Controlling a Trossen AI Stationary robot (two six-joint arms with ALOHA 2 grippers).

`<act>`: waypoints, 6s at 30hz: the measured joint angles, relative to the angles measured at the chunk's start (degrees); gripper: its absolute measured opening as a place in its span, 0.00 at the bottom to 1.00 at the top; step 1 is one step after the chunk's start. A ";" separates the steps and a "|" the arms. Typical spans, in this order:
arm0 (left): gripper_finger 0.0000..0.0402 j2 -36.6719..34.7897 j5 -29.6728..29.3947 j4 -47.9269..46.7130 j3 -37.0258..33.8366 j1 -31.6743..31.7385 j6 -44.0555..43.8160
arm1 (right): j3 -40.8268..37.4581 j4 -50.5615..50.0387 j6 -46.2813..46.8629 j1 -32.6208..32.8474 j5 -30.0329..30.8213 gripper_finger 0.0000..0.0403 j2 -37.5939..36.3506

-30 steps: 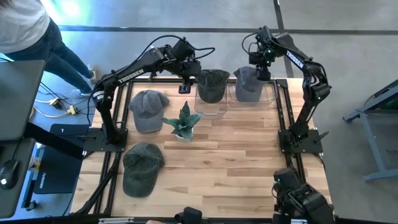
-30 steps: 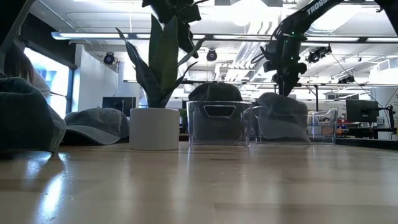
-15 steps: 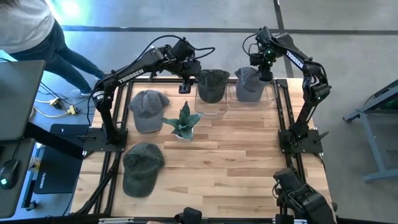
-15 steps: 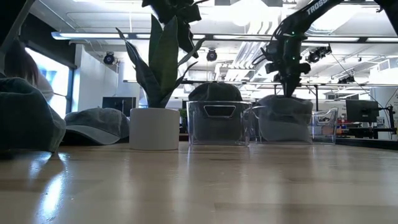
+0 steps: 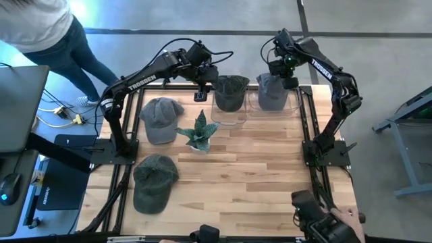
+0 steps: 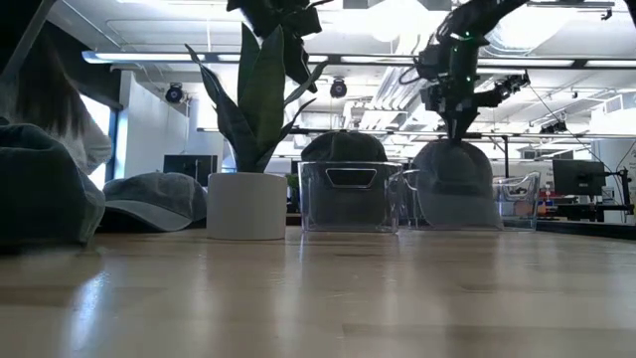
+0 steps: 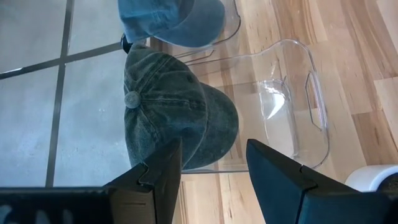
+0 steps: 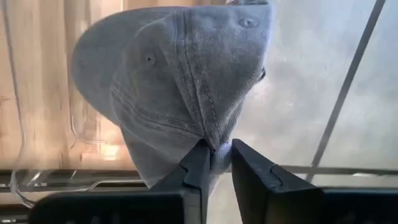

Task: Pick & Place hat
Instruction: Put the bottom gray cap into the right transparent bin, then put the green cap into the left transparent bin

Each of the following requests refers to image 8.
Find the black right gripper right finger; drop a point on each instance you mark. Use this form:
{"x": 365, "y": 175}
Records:
{"x": 295, "y": 205}

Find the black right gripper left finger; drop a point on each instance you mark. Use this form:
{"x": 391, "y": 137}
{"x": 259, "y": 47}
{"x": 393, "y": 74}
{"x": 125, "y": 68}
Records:
{"x": 124, "y": 208}

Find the light blue-grey baseball cap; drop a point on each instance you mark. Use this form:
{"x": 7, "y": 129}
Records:
{"x": 186, "y": 77}

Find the clear plastic bin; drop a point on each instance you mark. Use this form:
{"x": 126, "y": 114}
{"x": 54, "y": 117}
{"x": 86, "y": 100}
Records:
{"x": 87, "y": 140}

